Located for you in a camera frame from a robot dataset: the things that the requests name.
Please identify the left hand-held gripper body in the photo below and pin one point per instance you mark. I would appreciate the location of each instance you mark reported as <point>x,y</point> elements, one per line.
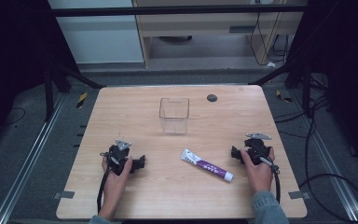
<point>118,155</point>

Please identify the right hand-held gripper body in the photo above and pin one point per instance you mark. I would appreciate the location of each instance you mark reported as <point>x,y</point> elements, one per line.
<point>254,149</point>

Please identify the white and purple toothpaste tube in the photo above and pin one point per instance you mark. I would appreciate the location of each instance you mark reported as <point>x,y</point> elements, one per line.
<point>205,164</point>

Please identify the clear plastic container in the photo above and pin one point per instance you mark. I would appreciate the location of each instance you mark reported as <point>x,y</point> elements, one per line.
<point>174,124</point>

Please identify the person's left hand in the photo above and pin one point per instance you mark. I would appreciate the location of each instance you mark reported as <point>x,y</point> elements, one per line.
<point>115,183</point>

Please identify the person's right hand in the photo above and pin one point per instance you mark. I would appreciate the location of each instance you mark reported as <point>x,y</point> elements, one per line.
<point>259,177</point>

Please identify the grey round table grommet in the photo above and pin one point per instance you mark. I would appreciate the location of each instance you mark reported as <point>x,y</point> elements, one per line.
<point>212,98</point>

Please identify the yellow and black tape piece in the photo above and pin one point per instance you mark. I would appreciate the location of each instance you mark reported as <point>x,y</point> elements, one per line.
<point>81,100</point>
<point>283,97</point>

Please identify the grey tape strip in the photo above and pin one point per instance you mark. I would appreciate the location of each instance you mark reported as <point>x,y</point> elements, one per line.
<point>299,195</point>
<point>64,195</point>

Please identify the black metal stand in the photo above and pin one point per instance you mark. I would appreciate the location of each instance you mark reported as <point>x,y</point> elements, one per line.
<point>48,93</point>
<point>306,90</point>

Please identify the white cabinet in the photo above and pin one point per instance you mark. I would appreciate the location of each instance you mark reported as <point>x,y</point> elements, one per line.
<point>99,40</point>

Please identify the black curtain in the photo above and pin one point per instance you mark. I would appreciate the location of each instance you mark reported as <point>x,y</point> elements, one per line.
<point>348,62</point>
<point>9,62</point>

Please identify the light wooden desk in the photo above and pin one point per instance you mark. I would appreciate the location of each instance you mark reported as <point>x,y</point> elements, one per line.
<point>199,25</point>

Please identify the black horizontal bar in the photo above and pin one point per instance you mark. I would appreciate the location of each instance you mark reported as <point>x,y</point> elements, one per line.
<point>167,10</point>

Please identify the metal floor rail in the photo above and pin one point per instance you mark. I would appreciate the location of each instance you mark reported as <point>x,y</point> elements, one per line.
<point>332,168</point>
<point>28,161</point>

